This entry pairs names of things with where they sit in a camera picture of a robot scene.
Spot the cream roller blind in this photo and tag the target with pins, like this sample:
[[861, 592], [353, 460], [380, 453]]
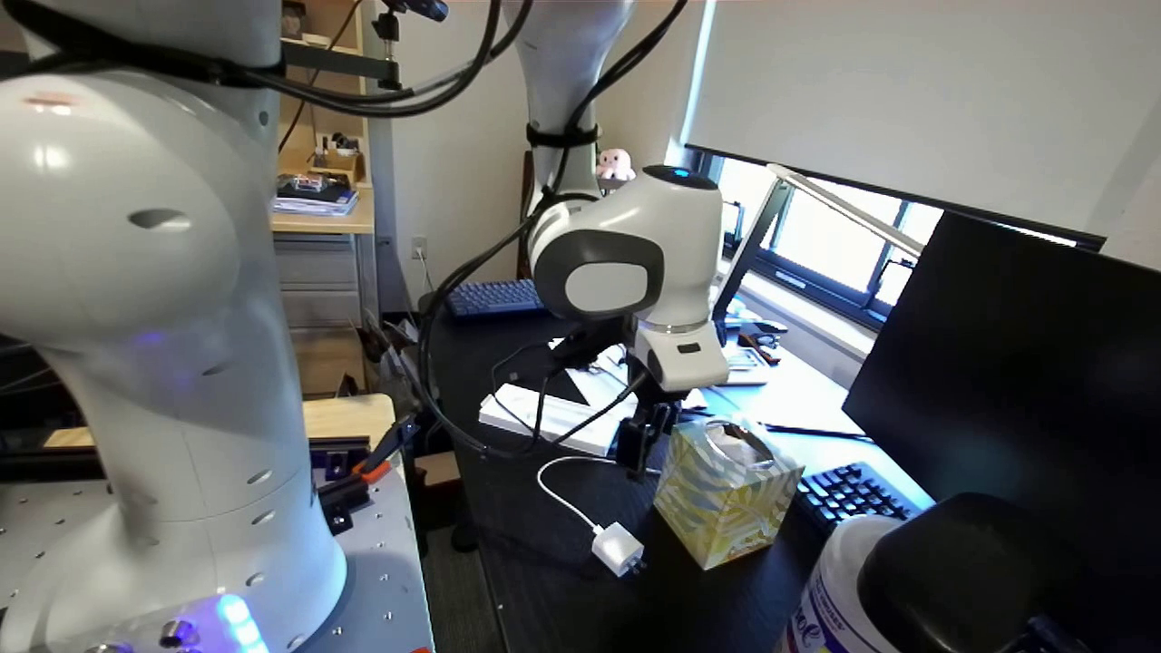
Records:
[[918, 96]]

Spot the white printed paper sheet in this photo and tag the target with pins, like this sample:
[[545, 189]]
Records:
[[600, 387]]

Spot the white folded booklet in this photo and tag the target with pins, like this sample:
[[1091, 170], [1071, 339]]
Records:
[[545, 419]]

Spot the white charger block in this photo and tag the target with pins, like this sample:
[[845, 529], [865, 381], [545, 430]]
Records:
[[619, 548]]

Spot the black and red tools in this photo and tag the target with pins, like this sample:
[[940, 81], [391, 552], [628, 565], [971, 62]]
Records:
[[364, 474]]

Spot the grey camera stand pole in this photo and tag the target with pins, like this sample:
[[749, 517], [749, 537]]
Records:
[[386, 184]]

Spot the papers stack on desk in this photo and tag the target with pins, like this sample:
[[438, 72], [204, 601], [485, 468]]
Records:
[[522, 419]]

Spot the white desk lamp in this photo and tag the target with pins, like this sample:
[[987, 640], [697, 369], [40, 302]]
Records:
[[749, 257]]

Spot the white perforated mounting table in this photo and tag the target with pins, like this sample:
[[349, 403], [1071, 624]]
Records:
[[374, 581]]

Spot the pink plush toy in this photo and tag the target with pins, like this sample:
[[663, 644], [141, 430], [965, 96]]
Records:
[[619, 166]]

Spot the disinfecting wipes canister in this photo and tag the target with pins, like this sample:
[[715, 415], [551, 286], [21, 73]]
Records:
[[946, 581]]

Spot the yellow patterned tissue box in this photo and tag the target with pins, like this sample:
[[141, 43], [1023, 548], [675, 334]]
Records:
[[726, 496]]

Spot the blue keyboard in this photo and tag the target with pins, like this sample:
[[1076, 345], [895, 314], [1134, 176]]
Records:
[[496, 300]]

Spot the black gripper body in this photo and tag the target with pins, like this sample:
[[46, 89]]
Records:
[[648, 419]]

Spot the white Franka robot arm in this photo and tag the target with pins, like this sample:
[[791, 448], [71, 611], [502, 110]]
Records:
[[148, 302]]

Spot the black computer monitor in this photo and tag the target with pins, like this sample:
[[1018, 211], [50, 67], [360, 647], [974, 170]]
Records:
[[1028, 387]]

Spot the black window frame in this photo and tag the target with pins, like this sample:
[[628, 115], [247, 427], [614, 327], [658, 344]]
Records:
[[836, 275]]

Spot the white wall outlet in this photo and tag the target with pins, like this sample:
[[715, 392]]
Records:
[[417, 250]]

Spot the light wooden shelf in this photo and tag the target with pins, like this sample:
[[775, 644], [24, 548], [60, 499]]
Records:
[[320, 184]]

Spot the black pen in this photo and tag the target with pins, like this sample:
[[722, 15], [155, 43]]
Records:
[[810, 430]]

